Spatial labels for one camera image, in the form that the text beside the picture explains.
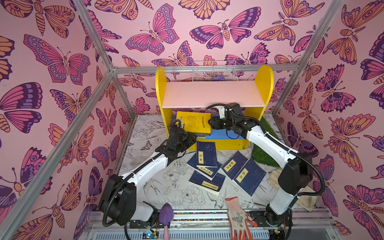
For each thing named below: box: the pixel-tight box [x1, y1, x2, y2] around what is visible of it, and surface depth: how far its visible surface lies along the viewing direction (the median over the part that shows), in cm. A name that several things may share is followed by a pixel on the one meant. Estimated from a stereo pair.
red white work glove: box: [225, 196, 258, 240], surface depth 73 cm
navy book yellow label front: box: [232, 158, 267, 197], surface depth 88 cm
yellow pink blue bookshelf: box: [155, 65, 274, 150], surface depth 81 cm
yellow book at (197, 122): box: [176, 111, 212, 134], surface depth 89 cm
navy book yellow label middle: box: [221, 150, 248, 180], surface depth 92 cm
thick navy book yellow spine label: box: [189, 170, 226, 197], surface depth 87 cm
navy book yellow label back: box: [196, 141, 218, 168], surface depth 97 cm
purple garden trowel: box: [159, 202, 174, 240], surface depth 75 cm
